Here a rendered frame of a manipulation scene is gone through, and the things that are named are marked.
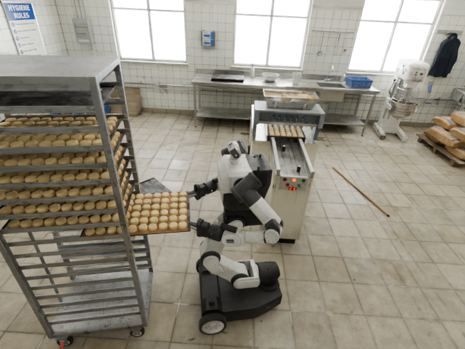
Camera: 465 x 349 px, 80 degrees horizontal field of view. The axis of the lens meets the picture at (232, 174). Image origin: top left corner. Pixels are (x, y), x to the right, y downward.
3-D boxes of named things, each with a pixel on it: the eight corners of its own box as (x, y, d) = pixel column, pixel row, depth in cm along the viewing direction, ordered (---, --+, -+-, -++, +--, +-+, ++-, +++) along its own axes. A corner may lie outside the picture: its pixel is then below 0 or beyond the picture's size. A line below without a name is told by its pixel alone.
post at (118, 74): (153, 271, 235) (119, 56, 147) (153, 273, 233) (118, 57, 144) (149, 271, 235) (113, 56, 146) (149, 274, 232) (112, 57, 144)
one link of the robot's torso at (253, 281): (253, 268, 231) (254, 257, 224) (259, 289, 214) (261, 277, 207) (229, 270, 227) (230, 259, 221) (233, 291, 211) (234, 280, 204)
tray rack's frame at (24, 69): (154, 275, 241) (120, 56, 148) (148, 335, 198) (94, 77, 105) (75, 283, 231) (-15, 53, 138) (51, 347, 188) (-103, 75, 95)
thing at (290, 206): (261, 202, 344) (270, 136, 297) (289, 204, 343) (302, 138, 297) (264, 244, 284) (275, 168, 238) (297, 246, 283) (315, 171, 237)
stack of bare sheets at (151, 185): (179, 199, 343) (179, 197, 342) (150, 212, 319) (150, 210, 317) (153, 179, 379) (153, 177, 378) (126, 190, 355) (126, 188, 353)
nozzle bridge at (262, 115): (252, 128, 328) (254, 100, 310) (313, 132, 326) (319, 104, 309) (252, 140, 300) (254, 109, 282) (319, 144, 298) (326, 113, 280)
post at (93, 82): (147, 322, 197) (97, 75, 109) (147, 326, 195) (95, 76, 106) (143, 323, 197) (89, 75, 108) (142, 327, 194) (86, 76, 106)
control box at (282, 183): (278, 187, 248) (280, 174, 241) (304, 189, 247) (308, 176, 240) (278, 190, 245) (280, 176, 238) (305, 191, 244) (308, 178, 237)
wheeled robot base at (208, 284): (268, 266, 257) (272, 239, 239) (285, 319, 213) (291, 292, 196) (198, 272, 247) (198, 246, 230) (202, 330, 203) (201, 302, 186)
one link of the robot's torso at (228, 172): (257, 188, 197) (262, 142, 178) (270, 219, 168) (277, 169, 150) (216, 190, 192) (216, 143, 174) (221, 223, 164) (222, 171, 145)
